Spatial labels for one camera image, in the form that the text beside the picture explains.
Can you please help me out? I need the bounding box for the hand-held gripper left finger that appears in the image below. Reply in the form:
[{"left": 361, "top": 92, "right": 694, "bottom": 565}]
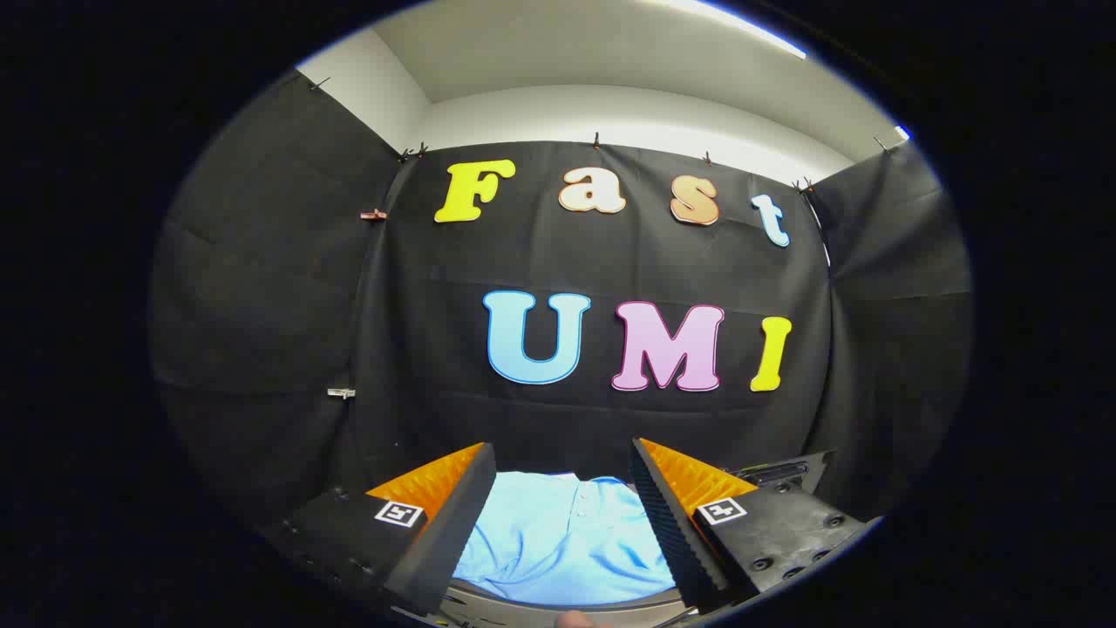
[{"left": 262, "top": 442, "right": 497, "bottom": 617}]

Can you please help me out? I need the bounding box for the light blue polo shirt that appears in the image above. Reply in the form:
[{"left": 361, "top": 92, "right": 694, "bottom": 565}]
[{"left": 452, "top": 472, "right": 677, "bottom": 607}]

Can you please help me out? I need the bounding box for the black backdrop cloth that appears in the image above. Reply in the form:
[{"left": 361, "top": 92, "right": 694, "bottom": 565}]
[{"left": 148, "top": 70, "right": 975, "bottom": 533}]

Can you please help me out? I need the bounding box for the dark glass washing machine lid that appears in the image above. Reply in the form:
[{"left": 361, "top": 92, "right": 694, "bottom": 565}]
[{"left": 737, "top": 450, "right": 836, "bottom": 498}]

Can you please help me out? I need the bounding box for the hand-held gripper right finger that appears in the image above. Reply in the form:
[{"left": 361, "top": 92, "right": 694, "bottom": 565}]
[{"left": 629, "top": 437, "right": 871, "bottom": 612}]

